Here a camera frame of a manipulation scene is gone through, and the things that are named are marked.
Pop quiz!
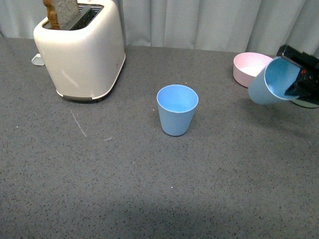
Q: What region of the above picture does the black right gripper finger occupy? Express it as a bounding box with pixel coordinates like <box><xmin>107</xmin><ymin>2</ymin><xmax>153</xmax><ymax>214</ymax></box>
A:
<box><xmin>285</xmin><ymin>83</ymin><xmax>308</xmax><ymax>97</ymax></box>

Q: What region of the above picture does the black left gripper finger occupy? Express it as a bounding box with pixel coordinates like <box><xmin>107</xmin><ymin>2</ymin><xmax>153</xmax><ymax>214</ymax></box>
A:
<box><xmin>281</xmin><ymin>56</ymin><xmax>302</xmax><ymax>75</ymax></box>

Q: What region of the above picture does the blue plastic cup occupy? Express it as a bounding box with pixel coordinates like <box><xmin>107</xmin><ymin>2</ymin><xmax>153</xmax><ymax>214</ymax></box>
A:
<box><xmin>248</xmin><ymin>57</ymin><xmax>300</xmax><ymax>105</ymax></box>
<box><xmin>157</xmin><ymin>85</ymin><xmax>199</xmax><ymax>136</ymax></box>

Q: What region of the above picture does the green plastic bowl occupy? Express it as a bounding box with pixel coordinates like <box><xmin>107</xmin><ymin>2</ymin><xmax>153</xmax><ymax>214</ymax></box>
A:
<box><xmin>291</xmin><ymin>99</ymin><xmax>319</xmax><ymax>109</ymax></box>

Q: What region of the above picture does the pink plastic bowl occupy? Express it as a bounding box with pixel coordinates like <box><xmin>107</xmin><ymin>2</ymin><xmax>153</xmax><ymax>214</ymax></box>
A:
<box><xmin>233</xmin><ymin>52</ymin><xmax>273</xmax><ymax>88</ymax></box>

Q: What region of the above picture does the grey curtain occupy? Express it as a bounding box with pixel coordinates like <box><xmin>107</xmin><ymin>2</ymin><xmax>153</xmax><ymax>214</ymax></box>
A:
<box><xmin>0</xmin><ymin>0</ymin><xmax>319</xmax><ymax>58</ymax></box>

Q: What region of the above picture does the cream white toaster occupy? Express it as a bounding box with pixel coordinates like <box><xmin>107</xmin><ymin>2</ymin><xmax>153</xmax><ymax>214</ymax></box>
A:
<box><xmin>33</xmin><ymin>0</ymin><xmax>126</xmax><ymax>101</ymax></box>

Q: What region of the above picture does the slice of toast bread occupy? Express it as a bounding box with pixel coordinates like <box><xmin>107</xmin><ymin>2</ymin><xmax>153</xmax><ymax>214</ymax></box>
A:
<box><xmin>42</xmin><ymin>0</ymin><xmax>80</xmax><ymax>30</ymax></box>

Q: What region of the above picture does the clear plastic toaster lever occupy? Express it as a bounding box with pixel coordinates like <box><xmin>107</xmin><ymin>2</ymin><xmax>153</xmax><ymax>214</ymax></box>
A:
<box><xmin>31</xmin><ymin>53</ymin><xmax>45</xmax><ymax>66</ymax></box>

